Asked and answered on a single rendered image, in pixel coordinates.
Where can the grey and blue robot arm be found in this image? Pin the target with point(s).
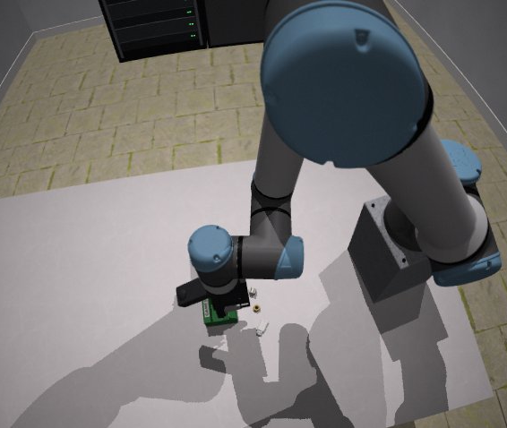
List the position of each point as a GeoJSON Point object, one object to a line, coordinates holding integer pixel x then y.
{"type": "Point", "coordinates": [343, 84]}

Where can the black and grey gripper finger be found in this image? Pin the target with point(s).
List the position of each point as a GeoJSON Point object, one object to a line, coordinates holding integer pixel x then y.
{"type": "Point", "coordinates": [223, 313]}

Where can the grey usb stick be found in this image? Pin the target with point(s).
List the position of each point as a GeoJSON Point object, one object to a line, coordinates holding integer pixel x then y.
{"type": "Point", "coordinates": [262, 327]}

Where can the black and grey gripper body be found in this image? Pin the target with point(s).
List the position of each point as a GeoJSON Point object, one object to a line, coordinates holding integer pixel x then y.
{"type": "Point", "coordinates": [238, 295]}

